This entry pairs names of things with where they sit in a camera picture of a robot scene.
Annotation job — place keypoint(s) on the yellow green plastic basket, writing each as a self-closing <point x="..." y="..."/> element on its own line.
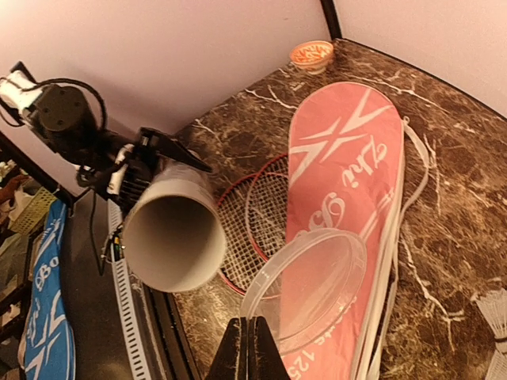
<point x="32" y="211"/>

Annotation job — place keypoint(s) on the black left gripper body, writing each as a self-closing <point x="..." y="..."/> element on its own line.
<point x="120" y="169"/>

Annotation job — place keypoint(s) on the white cardboard shuttlecock tube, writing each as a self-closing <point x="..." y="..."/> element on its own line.
<point x="173" y="239"/>

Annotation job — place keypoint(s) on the pink racket cover bag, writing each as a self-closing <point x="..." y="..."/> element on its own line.
<point x="345" y="164"/>

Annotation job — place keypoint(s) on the grey slotted cable duct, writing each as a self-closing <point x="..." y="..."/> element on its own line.
<point x="128" y="319"/>

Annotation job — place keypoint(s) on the clear plastic tube lid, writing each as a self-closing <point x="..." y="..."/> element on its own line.
<point x="307" y="286"/>

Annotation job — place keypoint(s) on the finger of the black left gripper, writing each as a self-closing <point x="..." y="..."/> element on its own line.
<point x="171" y="148"/>

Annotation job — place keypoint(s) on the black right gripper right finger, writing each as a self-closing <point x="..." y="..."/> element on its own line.
<point x="264" y="361"/>

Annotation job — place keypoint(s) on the white plastic shuttlecock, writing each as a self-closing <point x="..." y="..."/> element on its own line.
<point x="492" y="306"/>

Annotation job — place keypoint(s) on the red badminton racket upper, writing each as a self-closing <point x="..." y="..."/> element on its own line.
<point x="266" y="207"/>

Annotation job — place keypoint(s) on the red badminton racket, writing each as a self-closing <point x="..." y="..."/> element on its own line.
<point x="241" y="262"/>
<point x="266" y="207"/>

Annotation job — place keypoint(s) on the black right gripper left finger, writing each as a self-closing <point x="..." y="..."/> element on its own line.
<point x="230" y="361"/>

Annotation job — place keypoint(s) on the blue racket cover bag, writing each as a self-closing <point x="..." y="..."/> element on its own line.
<point x="49" y="338"/>

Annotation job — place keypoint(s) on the red badminton racket lower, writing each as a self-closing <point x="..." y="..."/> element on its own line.
<point x="241" y="262"/>

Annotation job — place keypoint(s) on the red white patterned bowl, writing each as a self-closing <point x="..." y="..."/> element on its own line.
<point x="312" y="56"/>

